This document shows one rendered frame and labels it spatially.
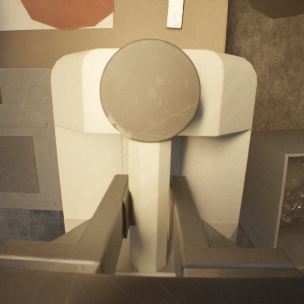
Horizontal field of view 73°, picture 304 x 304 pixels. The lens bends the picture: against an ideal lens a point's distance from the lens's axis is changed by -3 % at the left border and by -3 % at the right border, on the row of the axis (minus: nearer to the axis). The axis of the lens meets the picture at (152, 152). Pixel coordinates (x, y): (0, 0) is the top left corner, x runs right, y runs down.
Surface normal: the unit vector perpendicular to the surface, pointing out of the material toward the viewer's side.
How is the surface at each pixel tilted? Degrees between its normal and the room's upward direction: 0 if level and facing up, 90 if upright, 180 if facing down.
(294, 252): 90
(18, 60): 0
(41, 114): 0
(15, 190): 0
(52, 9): 38
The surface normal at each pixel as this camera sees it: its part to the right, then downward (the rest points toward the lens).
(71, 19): 0.04, 0.81
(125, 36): -0.03, 0.25
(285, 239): -0.04, -0.97
